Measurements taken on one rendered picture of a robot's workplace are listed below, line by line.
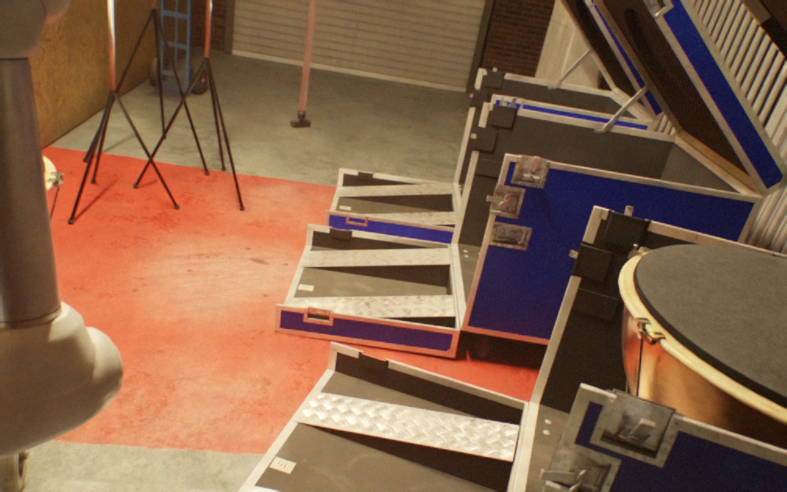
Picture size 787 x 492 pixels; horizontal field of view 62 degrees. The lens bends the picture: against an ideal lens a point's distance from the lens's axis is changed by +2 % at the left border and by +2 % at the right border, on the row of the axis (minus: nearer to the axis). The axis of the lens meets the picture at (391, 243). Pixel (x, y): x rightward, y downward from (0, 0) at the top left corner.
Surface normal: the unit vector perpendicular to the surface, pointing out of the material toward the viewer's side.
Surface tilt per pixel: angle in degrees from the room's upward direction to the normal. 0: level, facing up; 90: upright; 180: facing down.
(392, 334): 90
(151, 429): 0
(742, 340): 0
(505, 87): 90
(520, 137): 90
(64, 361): 77
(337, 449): 1
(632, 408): 90
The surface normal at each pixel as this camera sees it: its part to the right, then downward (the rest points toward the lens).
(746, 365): 0.17, -0.89
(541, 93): -0.03, 0.43
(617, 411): -0.30, 0.36
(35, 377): 0.62, 0.19
